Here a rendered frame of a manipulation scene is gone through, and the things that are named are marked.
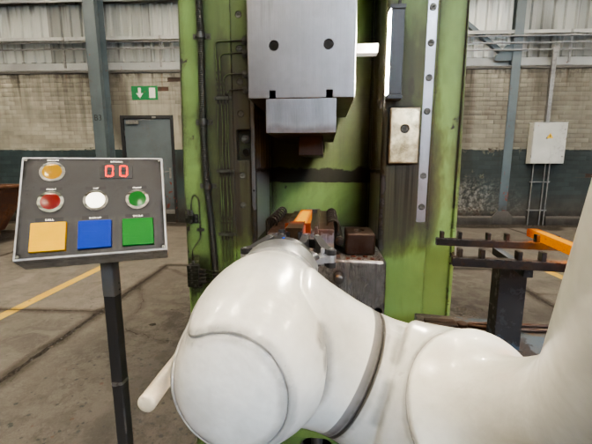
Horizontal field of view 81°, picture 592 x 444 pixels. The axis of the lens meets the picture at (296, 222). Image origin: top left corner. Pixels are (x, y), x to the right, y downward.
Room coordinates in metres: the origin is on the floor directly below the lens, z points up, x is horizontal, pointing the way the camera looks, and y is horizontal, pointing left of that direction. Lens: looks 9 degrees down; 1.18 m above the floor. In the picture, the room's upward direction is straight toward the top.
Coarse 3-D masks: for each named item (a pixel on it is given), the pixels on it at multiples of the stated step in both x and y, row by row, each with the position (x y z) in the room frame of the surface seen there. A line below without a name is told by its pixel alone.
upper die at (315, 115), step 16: (272, 112) 1.03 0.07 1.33; (288, 112) 1.02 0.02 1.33; (304, 112) 1.02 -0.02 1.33; (320, 112) 1.02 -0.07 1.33; (336, 112) 1.01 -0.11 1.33; (272, 128) 1.03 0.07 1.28; (288, 128) 1.02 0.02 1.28; (304, 128) 1.02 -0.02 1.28; (320, 128) 1.02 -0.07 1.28; (336, 128) 1.02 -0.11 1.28
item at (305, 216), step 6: (306, 210) 0.92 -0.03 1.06; (300, 216) 0.78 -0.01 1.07; (306, 216) 0.78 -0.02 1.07; (294, 222) 0.60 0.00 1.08; (300, 222) 0.60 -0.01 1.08; (306, 222) 0.68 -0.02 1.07; (288, 228) 0.54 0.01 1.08; (294, 228) 0.54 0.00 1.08; (300, 228) 0.54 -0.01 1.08; (306, 228) 0.62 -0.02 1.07; (294, 234) 0.54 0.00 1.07
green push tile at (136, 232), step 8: (128, 224) 0.90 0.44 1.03; (136, 224) 0.90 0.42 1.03; (144, 224) 0.91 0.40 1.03; (152, 224) 0.92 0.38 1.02; (128, 232) 0.89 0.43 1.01; (136, 232) 0.89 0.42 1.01; (144, 232) 0.90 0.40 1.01; (152, 232) 0.90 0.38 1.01; (128, 240) 0.87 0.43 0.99; (136, 240) 0.88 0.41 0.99; (144, 240) 0.89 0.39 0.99; (152, 240) 0.89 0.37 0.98
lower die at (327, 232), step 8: (288, 216) 1.36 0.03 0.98; (296, 216) 1.29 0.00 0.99; (320, 216) 1.28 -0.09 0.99; (280, 224) 1.18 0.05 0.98; (320, 224) 1.11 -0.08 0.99; (272, 232) 1.04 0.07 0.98; (312, 232) 1.02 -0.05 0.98; (320, 232) 1.02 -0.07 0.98; (328, 232) 1.02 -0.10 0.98; (328, 240) 1.02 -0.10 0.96; (312, 248) 1.02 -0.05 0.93
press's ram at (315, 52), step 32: (256, 0) 1.03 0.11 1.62; (288, 0) 1.02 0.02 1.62; (320, 0) 1.02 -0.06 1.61; (352, 0) 1.01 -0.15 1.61; (256, 32) 1.03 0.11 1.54; (288, 32) 1.02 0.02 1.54; (320, 32) 1.02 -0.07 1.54; (352, 32) 1.01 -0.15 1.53; (256, 64) 1.03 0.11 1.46; (288, 64) 1.02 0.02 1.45; (320, 64) 1.02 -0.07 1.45; (352, 64) 1.01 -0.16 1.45; (256, 96) 1.03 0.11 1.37; (288, 96) 1.03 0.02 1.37; (320, 96) 1.02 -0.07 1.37; (352, 96) 1.01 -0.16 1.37
